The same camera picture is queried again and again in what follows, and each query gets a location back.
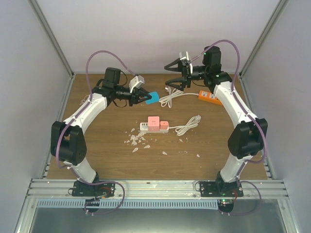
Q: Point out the orange power strip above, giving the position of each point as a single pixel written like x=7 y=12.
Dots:
x=208 y=97

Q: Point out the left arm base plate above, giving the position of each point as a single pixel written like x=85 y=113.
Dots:
x=81 y=189

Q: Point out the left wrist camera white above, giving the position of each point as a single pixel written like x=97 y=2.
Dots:
x=137 y=82

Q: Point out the aluminium frame post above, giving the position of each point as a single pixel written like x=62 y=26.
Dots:
x=280 y=6
x=46 y=27

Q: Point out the pink charger plug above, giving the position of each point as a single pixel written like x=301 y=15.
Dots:
x=164 y=125

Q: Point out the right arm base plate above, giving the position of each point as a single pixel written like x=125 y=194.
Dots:
x=214 y=189

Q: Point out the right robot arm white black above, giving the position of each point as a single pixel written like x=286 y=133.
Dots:
x=248 y=136

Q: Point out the blue cube plug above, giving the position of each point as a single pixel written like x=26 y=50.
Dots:
x=154 y=98

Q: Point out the white pink power strip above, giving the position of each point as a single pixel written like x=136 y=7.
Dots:
x=143 y=127

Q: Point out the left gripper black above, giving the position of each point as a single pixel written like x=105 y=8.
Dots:
x=135 y=95

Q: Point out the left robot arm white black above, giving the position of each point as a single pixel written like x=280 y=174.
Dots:
x=68 y=144

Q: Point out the grey slotted cable duct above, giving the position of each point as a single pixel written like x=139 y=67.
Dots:
x=129 y=204

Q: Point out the aluminium front rail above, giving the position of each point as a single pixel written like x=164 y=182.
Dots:
x=159 y=189

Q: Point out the left aluminium frame post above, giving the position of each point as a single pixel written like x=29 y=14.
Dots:
x=46 y=27

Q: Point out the pink cube socket adapter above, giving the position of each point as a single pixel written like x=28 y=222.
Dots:
x=153 y=123

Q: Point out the right aluminium frame post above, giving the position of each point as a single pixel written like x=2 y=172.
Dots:
x=280 y=6

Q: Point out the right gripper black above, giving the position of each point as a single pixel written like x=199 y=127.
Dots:
x=186 y=77

